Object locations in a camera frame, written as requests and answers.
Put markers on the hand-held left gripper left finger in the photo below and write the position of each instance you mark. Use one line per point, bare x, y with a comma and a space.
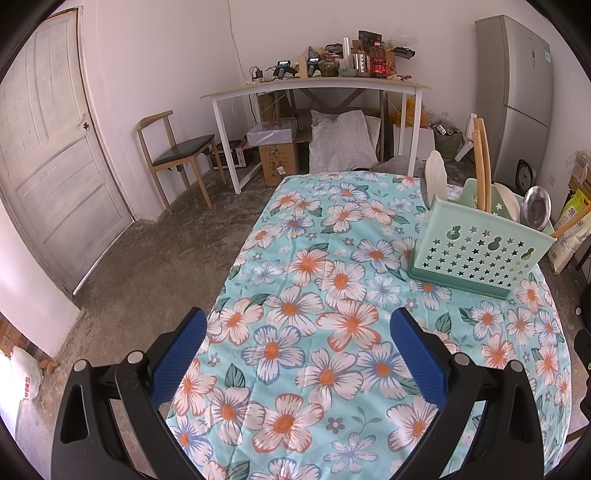
180, 355

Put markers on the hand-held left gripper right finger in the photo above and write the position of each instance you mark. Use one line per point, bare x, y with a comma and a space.
420, 360

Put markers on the green perforated utensil holder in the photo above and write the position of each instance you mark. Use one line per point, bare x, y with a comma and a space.
480, 258

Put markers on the white rice paddle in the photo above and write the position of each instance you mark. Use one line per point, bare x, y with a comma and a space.
436, 177
508, 201

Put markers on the metal spoon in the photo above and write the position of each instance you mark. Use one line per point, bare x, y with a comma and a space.
535, 205

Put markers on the floral blue blanket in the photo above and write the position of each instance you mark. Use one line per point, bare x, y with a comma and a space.
323, 277

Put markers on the white plastic bag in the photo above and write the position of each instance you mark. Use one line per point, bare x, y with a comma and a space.
27, 374

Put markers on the yellow printed sack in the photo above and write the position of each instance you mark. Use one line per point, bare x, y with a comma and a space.
565, 251

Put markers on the small white oven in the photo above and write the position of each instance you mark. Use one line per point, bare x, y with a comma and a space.
233, 156

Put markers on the wooden chair with black seat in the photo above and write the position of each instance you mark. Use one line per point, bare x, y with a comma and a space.
182, 147

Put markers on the black wheel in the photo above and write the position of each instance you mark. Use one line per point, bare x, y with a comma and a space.
525, 174

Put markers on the white box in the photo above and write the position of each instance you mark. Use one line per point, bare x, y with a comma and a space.
401, 141

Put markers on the white board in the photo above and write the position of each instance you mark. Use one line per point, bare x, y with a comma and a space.
466, 143

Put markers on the green bag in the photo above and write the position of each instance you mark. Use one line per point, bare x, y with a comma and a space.
449, 136

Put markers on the white wooden door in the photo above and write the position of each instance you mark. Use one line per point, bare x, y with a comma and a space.
55, 161

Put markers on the white sack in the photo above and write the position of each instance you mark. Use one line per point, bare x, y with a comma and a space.
341, 138

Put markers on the open cardboard box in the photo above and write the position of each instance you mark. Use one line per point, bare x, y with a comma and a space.
581, 180

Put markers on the grey wrapped box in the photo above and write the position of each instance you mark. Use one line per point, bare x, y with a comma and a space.
272, 131

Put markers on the yellow plastic bag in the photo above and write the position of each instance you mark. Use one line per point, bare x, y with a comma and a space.
410, 110

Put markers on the grey refrigerator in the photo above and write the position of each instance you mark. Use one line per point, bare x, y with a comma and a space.
512, 92

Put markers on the white-legged wooden table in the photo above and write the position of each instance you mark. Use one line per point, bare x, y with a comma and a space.
323, 82

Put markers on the metal cup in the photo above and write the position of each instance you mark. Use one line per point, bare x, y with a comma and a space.
360, 63

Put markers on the red soda bottle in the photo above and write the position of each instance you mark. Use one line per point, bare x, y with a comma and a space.
377, 60

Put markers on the green glass jar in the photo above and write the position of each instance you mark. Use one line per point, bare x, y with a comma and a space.
329, 68

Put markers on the black handheld camera device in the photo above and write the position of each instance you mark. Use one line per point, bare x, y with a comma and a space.
313, 64
282, 68

